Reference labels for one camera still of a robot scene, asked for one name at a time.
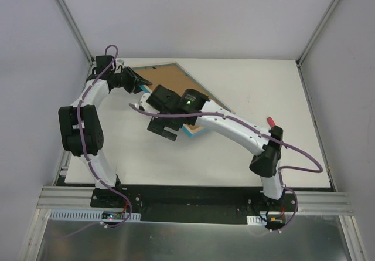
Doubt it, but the blue picture frame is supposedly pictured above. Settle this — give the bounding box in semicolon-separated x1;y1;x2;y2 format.
128;60;237;141

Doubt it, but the red handled screwdriver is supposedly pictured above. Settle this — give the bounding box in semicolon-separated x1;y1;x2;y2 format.
267;117;276;128

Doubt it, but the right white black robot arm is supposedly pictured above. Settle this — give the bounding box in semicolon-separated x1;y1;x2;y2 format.
139;85;285;211

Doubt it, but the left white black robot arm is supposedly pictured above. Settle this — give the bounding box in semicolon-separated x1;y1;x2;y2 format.
58;54;152;208

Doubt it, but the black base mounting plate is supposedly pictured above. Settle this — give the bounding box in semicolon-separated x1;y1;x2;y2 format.
90;185;296;225

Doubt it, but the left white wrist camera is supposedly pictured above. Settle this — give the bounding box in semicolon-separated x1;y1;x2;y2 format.
115;59;125;73

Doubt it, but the brown frame backing board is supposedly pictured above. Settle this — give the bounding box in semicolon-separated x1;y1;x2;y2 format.
133;63;232;140

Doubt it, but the left aluminium corner post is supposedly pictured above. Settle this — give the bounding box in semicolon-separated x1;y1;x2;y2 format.
55;0;94;63

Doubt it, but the aluminium corner post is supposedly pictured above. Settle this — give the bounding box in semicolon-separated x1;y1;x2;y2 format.
296;0;342;67
55;0;94;63

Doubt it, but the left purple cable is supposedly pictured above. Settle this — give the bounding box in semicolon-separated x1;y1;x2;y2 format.
73;45;133;238

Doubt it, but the right white cable duct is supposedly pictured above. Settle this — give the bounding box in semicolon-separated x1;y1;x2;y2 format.
246;215;267;226

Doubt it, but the white cable duct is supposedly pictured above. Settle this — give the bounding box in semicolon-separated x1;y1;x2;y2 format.
246;215;267;226
50;209;128;223

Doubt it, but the front aluminium rail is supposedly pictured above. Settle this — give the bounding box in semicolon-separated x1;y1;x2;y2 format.
37;185;354;216

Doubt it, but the left white cable duct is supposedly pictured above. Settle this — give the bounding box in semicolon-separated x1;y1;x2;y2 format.
50;209;128;223

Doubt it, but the right aluminium corner post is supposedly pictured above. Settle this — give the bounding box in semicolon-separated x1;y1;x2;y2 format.
296;0;342;67

